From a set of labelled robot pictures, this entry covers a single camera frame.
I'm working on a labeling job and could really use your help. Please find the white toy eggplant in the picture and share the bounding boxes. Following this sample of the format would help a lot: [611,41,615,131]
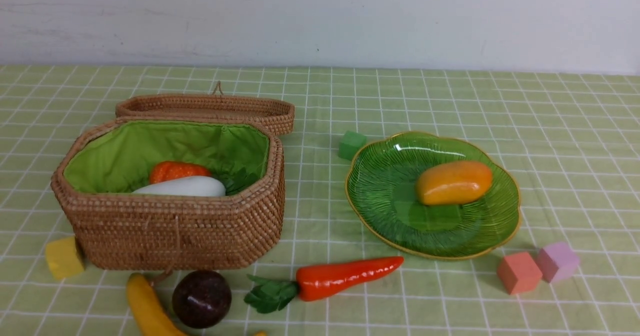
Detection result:
[132,175,227,197]

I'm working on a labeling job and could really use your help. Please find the orange yellow toy mango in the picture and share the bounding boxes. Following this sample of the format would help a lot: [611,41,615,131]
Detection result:
[414,160,494,206]

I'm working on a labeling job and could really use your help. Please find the orange toy carrot green leaves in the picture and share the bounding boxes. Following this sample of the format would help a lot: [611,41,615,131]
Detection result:
[243,256,405,314]

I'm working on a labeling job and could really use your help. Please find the orange toy pumpkin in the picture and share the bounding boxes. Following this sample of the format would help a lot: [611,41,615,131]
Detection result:
[148,160,211,184]

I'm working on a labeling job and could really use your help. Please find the dark purple toy mangosteen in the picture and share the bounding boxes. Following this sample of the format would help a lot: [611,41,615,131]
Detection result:
[171,270,233,329]

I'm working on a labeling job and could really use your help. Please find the yellow toy banana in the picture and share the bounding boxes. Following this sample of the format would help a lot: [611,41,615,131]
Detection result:
[125,272,186,336]

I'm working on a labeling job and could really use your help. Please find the green foam cube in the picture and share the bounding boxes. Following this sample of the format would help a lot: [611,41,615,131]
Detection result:
[337,130,368,161]

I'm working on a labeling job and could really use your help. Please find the woven wicker basket lid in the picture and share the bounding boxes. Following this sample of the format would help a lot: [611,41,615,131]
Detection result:
[115,81,296,136]

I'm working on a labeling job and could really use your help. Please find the green glass leaf plate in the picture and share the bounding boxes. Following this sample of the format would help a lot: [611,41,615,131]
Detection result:
[344,131,522,261]

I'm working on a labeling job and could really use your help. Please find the woven wicker basket green lining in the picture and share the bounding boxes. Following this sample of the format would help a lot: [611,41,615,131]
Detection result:
[50,116,286,271]

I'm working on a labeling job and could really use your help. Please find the red foam cube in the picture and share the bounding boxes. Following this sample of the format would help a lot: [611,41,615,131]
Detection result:
[496,252,543,295]

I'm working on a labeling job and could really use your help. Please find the pink foam cube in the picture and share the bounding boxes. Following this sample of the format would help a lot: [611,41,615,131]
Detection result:
[534,242,581,284]

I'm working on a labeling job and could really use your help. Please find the yellow foam cube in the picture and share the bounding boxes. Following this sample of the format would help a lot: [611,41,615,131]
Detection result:
[45,236,85,281]

